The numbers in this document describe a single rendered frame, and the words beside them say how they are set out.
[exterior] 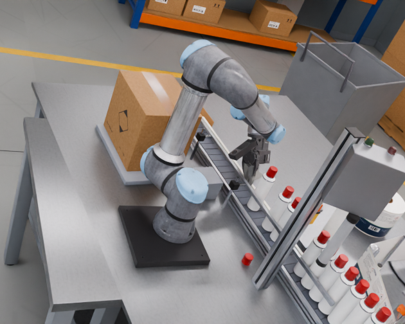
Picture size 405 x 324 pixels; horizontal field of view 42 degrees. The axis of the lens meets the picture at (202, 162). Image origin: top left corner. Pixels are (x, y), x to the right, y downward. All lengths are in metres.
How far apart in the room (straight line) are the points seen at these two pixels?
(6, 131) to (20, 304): 1.30
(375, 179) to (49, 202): 1.06
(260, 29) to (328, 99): 2.11
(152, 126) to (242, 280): 0.64
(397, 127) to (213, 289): 4.02
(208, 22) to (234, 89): 4.11
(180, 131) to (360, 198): 0.60
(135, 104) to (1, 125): 1.71
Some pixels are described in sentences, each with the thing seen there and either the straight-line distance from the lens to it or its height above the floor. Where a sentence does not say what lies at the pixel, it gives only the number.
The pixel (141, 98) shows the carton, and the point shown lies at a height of 1.12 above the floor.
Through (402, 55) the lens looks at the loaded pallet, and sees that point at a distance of 5.58.
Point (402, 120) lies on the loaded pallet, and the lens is 5.50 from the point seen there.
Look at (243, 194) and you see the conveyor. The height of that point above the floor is 0.88.
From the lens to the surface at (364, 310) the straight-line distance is 1.74.
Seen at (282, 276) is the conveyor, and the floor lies 0.86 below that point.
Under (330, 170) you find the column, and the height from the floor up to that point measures 1.37.
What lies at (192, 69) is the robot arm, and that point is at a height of 1.42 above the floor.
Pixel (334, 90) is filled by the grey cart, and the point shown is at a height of 0.67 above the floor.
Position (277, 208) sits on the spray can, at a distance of 1.96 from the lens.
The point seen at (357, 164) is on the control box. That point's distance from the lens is 1.50.
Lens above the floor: 2.11
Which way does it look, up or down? 34 degrees down
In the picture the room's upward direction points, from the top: 24 degrees clockwise
